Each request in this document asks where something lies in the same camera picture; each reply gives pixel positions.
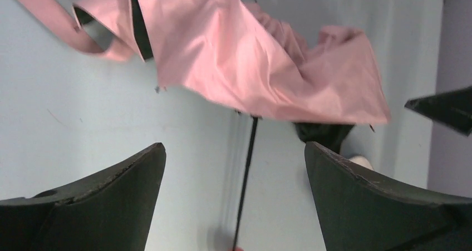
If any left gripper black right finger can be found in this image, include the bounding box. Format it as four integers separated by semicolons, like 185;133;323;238
304;142;471;250

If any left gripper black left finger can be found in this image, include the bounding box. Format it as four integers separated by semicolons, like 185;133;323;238
1;143;166;250

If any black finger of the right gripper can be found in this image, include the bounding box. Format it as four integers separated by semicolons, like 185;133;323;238
405;86;471;136

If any pink black folding umbrella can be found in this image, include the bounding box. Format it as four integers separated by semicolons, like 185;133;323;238
1;0;391;250

